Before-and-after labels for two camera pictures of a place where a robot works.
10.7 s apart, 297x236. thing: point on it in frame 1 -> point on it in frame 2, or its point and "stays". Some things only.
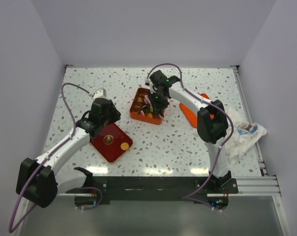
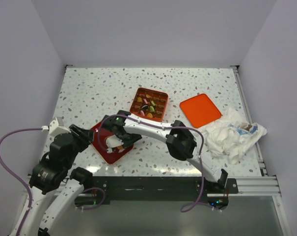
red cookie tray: [111, 142] stays
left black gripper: [116, 114] -> [85, 136]
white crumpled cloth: [244, 135] stays
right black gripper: [158, 107] -> [136, 136]
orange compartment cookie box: [142, 108] stays
